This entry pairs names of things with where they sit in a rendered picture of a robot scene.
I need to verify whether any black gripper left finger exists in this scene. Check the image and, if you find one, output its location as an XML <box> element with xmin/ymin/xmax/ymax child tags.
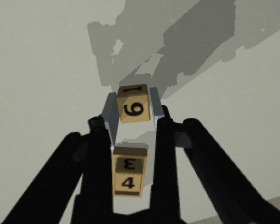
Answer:
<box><xmin>1</xmin><ymin>92</ymin><xmax>120</xmax><ymax>224</ymax></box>

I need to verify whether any tan wooden tray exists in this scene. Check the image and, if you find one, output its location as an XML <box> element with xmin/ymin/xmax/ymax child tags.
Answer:
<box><xmin>112</xmin><ymin>146</ymin><xmax>147</xmax><ymax>198</ymax></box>

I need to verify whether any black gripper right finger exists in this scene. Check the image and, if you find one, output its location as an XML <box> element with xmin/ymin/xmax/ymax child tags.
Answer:
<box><xmin>148</xmin><ymin>87</ymin><xmax>280</xmax><ymax>224</ymax></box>

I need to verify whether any tan wooden number cube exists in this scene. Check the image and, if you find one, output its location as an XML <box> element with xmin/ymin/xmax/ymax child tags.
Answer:
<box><xmin>115</xmin><ymin>157</ymin><xmax>143</xmax><ymax>192</ymax></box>
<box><xmin>116</xmin><ymin>84</ymin><xmax>151</xmax><ymax>124</ymax></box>

